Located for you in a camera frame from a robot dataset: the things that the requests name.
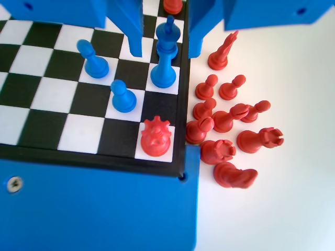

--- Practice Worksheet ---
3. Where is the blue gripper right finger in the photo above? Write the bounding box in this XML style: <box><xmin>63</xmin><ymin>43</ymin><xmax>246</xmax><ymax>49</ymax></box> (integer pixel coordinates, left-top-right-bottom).
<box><xmin>187</xmin><ymin>0</ymin><xmax>335</xmax><ymax>58</ymax></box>

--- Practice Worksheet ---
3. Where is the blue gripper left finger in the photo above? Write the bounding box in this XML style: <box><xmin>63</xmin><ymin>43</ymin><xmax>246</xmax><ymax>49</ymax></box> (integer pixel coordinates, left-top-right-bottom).
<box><xmin>4</xmin><ymin>0</ymin><xmax>144</xmax><ymax>58</ymax></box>

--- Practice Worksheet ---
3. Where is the tall blue king piece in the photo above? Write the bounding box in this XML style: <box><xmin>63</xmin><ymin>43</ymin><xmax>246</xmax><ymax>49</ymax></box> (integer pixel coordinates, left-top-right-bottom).
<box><xmin>150</xmin><ymin>15</ymin><xmax>182</xmax><ymax>89</ymax></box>

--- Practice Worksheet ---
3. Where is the red chess pawn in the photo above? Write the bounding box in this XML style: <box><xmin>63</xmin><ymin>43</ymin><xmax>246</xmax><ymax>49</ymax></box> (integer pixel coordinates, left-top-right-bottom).
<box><xmin>193</xmin><ymin>97</ymin><xmax>217</xmax><ymax>121</ymax></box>
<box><xmin>218</xmin><ymin>74</ymin><xmax>247</xmax><ymax>101</ymax></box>
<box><xmin>195</xmin><ymin>74</ymin><xmax>219</xmax><ymax>101</ymax></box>
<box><xmin>163</xmin><ymin>0</ymin><xmax>183</xmax><ymax>15</ymax></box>
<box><xmin>240</xmin><ymin>100</ymin><xmax>272</xmax><ymax>123</ymax></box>

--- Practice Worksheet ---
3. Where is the red bishop off board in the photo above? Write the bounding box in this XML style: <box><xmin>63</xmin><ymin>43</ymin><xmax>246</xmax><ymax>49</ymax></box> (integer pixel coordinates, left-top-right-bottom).
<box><xmin>207</xmin><ymin>30</ymin><xmax>239</xmax><ymax>71</ymax></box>

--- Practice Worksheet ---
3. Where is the red chess bishop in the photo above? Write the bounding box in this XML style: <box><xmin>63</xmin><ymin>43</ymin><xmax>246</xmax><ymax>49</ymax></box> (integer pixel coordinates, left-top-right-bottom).
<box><xmin>212</xmin><ymin>103</ymin><xmax>251</xmax><ymax>133</ymax></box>
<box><xmin>185</xmin><ymin>117</ymin><xmax>215</xmax><ymax>145</ymax></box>

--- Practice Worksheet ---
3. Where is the red queen piece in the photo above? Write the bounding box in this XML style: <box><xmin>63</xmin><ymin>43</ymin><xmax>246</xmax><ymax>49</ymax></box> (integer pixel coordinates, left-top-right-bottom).
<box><xmin>140</xmin><ymin>116</ymin><xmax>173</xmax><ymax>158</ymax></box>

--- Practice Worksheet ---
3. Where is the red chess rook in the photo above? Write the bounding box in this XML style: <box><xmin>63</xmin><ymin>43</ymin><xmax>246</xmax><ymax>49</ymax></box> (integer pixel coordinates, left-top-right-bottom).
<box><xmin>237</xmin><ymin>127</ymin><xmax>285</xmax><ymax>154</ymax></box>
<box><xmin>200</xmin><ymin>139</ymin><xmax>237</xmax><ymax>165</ymax></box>

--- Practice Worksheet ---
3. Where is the red chess knight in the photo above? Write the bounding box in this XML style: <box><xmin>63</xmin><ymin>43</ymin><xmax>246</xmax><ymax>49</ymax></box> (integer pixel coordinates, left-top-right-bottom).
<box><xmin>213</xmin><ymin>161</ymin><xmax>259</xmax><ymax>189</ymax></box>

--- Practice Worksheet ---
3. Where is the black and white chessboard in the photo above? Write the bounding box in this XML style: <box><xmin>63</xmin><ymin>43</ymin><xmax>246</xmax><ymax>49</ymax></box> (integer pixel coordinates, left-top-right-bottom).
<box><xmin>0</xmin><ymin>0</ymin><xmax>191</xmax><ymax>178</ymax></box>

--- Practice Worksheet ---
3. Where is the blue board holder plate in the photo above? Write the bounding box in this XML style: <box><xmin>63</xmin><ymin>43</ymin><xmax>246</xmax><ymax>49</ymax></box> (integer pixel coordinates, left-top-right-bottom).
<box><xmin>0</xmin><ymin>145</ymin><xmax>201</xmax><ymax>251</ymax></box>

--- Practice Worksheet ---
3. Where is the silver screw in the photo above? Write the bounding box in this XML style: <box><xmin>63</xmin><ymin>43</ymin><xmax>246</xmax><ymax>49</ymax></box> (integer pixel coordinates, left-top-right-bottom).
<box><xmin>6</xmin><ymin>176</ymin><xmax>24</xmax><ymax>193</ymax></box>

